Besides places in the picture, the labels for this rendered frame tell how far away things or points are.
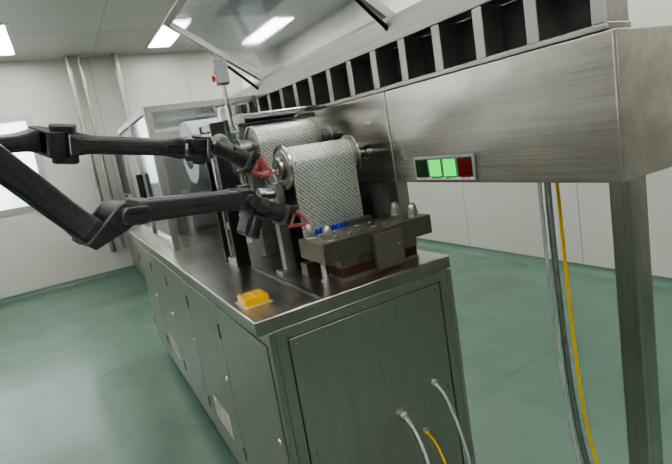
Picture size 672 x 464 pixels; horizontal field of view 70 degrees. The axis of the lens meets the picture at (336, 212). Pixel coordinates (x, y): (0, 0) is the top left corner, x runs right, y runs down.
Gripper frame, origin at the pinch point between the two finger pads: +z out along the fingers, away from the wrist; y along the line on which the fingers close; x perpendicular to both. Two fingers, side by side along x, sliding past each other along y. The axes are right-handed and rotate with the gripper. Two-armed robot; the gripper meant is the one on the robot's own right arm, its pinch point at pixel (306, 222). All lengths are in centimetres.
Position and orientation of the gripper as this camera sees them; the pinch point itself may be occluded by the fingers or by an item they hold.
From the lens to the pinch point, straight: 155.1
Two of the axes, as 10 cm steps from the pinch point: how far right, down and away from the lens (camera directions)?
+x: 2.9, -9.5, 1.1
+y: 5.0, 0.6, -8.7
